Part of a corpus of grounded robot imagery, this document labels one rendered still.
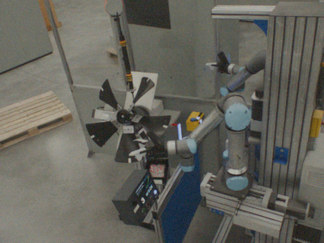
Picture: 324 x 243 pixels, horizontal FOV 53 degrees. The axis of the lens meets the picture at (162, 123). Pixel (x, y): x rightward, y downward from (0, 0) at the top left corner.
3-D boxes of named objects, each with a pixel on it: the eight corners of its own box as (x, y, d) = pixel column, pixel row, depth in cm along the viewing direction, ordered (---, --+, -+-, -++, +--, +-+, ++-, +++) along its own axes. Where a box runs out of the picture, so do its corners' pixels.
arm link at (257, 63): (262, 67, 197) (224, 100, 240) (274, 62, 201) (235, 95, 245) (252, 52, 199) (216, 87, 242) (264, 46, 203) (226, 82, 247)
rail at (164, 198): (197, 141, 284) (196, 133, 279) (201, 142, 282) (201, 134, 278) (152, 218, 217) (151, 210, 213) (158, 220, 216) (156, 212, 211)
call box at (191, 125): (193, 121, 276) (192, 111, 271) (204, 123, 272) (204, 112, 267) (187, 131, 265) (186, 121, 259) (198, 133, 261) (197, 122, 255)
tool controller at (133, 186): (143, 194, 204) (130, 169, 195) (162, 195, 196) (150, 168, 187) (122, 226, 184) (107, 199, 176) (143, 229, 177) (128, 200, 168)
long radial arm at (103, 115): (130, 115, 277) (124, 113, 266) (129, 124, 277) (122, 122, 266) (103, 111, 289) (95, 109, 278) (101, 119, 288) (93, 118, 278)
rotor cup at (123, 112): (121, 126, 262) (112, 124, 250) (124, 108, 262) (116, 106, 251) (136, 128, 256) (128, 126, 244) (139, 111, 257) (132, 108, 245)
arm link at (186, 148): (197, 157, 170) (196, 144, 166) (176, 158, 172) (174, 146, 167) (196, 148, 177) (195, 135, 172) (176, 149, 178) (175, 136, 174)
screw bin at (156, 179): (149, 165, 260) (147, 158, 256) (169, 165, 257) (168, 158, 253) (143, 184, 242) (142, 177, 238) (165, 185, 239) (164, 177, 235)
